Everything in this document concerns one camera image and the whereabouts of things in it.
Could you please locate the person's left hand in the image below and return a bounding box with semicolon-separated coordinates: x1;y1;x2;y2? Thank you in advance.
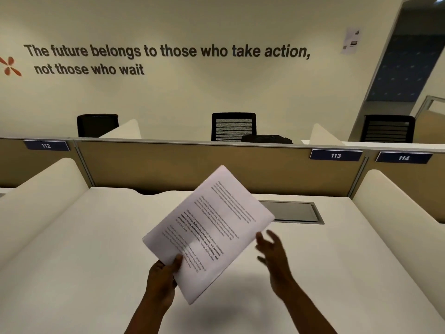
145;254;184;312

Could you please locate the person's right hand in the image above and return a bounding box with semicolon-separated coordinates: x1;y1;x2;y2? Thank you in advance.
255;229;296;302

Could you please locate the gathered stack of printed papers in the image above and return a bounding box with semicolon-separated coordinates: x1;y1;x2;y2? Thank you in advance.
141;165;276;306

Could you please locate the person's right forearm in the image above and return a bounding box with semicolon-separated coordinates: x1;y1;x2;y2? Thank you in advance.
280;283;338;334

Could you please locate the blue desk number plate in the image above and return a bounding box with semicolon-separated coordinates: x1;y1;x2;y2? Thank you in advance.
23;140;71;152
375;152;433;165
309;149;364;162

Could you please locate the beige partition panel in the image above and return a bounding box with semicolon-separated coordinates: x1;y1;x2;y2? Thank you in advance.
361;148;445;224
0;138;95;189
71;139;371;197

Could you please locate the white curved side divider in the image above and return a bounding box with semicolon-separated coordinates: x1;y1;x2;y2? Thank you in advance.
351;169;445;321
301;123;347;146
99;118;142;140
0;157;90;270

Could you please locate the black bag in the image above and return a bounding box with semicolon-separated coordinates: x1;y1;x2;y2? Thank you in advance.
241;134;294;144

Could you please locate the black slatted office chair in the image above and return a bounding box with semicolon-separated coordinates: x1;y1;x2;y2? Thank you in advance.
360;114;416;143
211;112;257;142

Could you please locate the black solid office chair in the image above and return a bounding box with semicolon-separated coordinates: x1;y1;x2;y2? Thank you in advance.
76;113;120;138

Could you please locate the grey framed beige partition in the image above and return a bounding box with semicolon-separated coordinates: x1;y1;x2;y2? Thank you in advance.
410;95;445;145

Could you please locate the grey desk cable flap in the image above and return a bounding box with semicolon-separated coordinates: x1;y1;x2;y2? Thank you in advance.
259;200;325;225

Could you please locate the blue dotted wall panel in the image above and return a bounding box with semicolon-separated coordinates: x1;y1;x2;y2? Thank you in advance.
367;34;445;102

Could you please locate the white paper wall notice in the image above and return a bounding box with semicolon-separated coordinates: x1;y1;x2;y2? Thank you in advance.
341;27;361;55

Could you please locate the orange petal wall decal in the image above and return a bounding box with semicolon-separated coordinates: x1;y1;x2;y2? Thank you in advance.
0;57;23;77

